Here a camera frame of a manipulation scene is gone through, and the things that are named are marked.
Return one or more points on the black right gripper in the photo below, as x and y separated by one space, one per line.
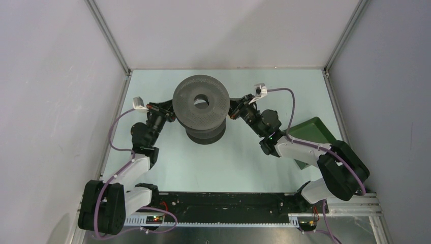
238 106

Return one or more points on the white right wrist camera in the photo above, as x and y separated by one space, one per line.
260 91

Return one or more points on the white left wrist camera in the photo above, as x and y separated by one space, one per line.
139 105

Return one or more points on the white slotted cable duct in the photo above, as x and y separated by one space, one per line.
165 221

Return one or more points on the left aluminium frame post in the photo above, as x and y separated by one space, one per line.
109 37

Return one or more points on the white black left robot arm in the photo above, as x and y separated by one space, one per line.
107 203

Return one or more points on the aluminium frame post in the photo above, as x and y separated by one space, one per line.
109 37
345 35

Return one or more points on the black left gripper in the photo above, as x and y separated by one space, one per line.
164 110

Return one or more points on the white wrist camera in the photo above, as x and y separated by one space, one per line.
139 105
260 91

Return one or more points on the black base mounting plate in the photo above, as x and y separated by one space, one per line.
230 206

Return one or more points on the dark grey spool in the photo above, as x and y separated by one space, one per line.
206 137
201 103

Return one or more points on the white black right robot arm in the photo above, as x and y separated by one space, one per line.
343 172

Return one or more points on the right aluminium frame post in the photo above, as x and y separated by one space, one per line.
345 35

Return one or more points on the green tray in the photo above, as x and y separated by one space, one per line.
313 130

